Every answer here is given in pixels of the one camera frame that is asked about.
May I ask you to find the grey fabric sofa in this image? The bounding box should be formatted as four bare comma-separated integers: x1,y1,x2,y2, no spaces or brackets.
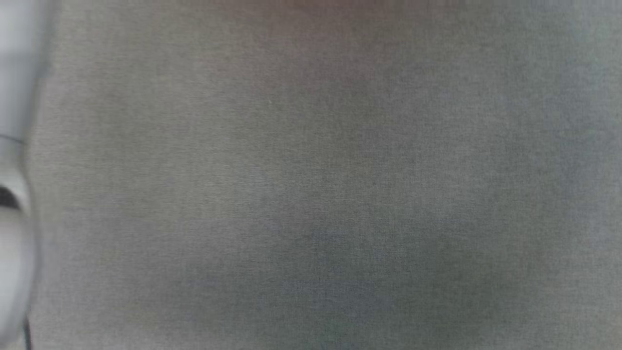
19,0,622,350

